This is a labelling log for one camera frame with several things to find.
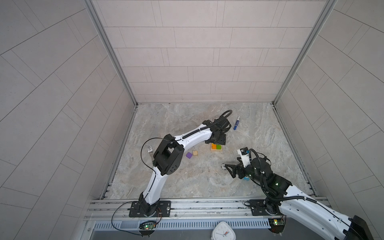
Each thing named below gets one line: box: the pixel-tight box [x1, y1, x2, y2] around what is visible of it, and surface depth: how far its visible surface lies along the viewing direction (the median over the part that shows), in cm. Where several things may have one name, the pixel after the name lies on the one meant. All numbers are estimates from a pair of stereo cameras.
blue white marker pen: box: [233, 116, 241, 130], surface depth 107 cm
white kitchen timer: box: [211, 221, 236, 240], surface depth 64 cm
